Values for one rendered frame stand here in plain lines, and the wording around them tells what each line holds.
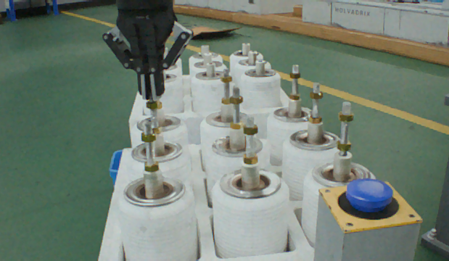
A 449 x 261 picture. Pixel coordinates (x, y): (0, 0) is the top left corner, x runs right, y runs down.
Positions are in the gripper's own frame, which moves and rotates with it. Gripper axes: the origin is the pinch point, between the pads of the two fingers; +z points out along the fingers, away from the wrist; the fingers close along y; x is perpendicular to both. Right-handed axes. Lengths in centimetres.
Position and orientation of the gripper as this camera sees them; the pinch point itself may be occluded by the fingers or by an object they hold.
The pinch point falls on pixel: (151, 85)
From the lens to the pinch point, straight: 62.2
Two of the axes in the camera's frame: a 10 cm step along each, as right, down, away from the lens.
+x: -2.6, 3.5, -9.0
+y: -9.7, -0.6, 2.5
